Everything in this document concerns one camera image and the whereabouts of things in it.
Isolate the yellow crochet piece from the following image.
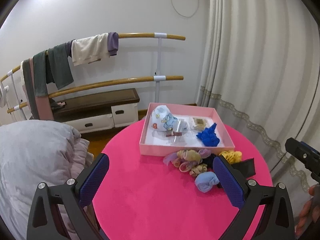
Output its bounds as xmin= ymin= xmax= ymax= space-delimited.
xmin=219 ymin=150 xmax=242 ymax=165

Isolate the light blue sock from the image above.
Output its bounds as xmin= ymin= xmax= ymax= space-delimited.
xmin=195 ymin=171 xmax=220 ymax=193

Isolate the blue knitted cloth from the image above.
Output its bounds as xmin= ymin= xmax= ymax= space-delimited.
xmin=196 ymin=123 xmax=220 ymax=147

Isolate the clear plastic pouch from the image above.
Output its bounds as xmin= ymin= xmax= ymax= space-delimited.
xmin=165 ymin=119 xmax=188 ymax=137

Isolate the white cartoon baby cap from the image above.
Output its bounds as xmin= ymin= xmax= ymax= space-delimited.
xmin=151 ymin=105 xmax=178 ymax=132

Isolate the person's right hand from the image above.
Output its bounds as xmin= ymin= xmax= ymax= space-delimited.
xmin=296 ymin=184 xmax=319 ymax=236

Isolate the dark navy crochet piece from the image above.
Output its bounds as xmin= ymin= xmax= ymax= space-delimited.
xmin=201 ymin=154 xmax=216 ymax=171

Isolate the beige scrunchie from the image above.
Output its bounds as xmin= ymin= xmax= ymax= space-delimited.
xmin=189 ymin=164 xmax=207 ymax=178

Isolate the grey pillow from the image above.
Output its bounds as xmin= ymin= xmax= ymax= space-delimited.
xmin=1 ymin=120 xmax=94 ymax=239

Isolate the yellow organza scrunchie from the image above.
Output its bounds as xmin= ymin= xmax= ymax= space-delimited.
xmin=177 ymin=150 xmax=201 ymax=164

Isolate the pink round tablecloth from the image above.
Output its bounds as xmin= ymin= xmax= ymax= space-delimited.
xmin=92 ymin=118 xmax=274 ymax=240

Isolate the white lace-trimmed curtain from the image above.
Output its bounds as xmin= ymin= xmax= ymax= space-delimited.
xmin=197 ymin=0 xmax=319 ymax=191

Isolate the pink shallow box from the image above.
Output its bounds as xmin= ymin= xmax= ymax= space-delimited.
xmin=139 ymin=103 xmax=235 ymax=157

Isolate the pink grey hanging garment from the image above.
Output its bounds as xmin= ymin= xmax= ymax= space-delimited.
xmin=21 ymin=51 xmax=54 ymax=121

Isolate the dark top white cabinet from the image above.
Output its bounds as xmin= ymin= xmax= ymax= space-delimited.
xmin=53 ymin=88 xmax=140 ymax=134

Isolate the small white fan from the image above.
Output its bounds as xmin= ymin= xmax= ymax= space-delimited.
xmin=0 ymin=82 xmax=9 ymax=108

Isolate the wooden ballet barre rack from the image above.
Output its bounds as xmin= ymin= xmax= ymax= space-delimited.
xmin=1 ymin=33 xmax=185 ymax=113

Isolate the dark green towel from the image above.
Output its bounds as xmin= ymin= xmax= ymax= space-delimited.
xmin=33 ymin=42 xmax=74 ymax=96

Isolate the cream cloth on rail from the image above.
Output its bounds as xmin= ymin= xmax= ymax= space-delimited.
xmin=71 ymin=33 xmax=110 ymax=66

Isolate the purple cloth on rail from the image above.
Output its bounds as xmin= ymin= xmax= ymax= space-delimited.
xmin=107 ymin=32 xmax=119 ymax=56

